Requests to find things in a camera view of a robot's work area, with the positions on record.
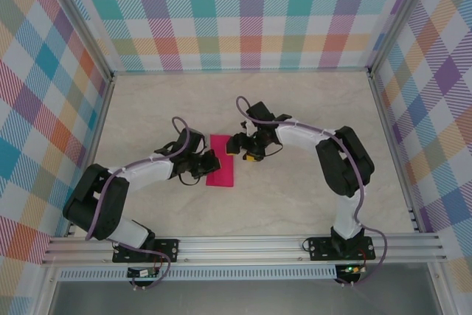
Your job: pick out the pink paper sheet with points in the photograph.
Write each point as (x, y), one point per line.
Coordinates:
(221, 178)

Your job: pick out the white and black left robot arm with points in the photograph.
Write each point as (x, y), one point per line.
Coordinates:
(147, 176)

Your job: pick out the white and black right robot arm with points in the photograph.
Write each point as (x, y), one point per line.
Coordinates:
(302, 136)

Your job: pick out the left circuit board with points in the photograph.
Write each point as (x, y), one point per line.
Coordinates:
(142, 273)

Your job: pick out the circuit board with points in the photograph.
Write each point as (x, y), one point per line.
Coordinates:
(350, 269)
(142, 273)

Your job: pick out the right circuit board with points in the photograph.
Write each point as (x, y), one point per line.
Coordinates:
(350, 269)

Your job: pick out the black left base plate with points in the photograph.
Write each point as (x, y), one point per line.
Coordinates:
(169, 250)

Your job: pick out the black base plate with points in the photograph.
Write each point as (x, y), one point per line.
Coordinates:
(169, 250)
(317, 248)

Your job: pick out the aluminium front rail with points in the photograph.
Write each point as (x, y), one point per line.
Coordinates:
(243, 250)

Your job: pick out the aluminium side rail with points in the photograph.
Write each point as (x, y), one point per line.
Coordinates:
(396, 152)
(90, 156)

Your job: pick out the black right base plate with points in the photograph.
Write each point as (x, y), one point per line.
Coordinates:
(317, 248)

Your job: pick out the aluminium corner post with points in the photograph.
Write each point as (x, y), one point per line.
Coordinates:
(79, 21)
(398, 16)

